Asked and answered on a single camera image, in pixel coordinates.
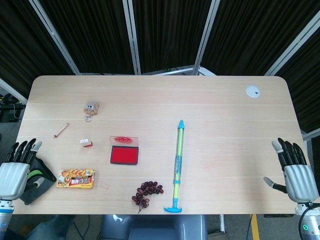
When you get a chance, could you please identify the black equipment box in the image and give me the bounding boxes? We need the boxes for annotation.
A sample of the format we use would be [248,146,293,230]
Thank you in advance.
[0,93,26,123]

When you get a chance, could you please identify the red ink pad clear lid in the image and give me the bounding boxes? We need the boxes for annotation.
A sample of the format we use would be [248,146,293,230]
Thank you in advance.
[109,135,140,166]

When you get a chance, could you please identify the green blue water pump toy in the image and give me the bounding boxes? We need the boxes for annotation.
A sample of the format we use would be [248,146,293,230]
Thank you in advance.
[163,119,187,215]

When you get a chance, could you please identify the brown plush keychain googly eyes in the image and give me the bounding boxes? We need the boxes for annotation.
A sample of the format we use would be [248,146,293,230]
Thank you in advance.
[82,100,100,123]

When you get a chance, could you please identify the wooden pencil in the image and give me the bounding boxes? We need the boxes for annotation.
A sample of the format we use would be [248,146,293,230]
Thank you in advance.
[53,122,70,139]

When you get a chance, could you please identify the dark red grape bunch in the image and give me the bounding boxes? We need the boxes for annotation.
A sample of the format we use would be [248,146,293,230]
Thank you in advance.
[131,180,165,215]

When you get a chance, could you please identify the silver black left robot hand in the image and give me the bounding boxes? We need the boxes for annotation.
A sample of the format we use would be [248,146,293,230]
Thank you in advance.
[0,138,43,201]

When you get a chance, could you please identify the white round table grommet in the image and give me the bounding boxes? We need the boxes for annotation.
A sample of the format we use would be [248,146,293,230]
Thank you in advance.
[245,85,261,99]

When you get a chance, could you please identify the white red stamp block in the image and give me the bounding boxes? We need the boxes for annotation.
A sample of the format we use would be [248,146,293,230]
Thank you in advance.
[79,138,95,148]

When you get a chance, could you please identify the yellow curry box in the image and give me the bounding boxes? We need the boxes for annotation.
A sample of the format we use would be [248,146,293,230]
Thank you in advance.
[56,168,96,189]

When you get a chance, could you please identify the black pouch green stripe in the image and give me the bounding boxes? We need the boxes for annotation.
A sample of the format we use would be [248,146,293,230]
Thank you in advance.
[19,156,57,206]

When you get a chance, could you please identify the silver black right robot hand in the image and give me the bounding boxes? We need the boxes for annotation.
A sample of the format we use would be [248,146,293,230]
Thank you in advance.
[263,137,320,203]

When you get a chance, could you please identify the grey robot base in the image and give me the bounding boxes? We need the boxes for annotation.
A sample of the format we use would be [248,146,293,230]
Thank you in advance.
[99,214,208,240]

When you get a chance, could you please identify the grey partition post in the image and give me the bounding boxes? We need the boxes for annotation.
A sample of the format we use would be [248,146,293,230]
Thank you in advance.
[264,24,320,76]
[122,0,142,75]
[28,0,81,76]
[192,0,221,76]

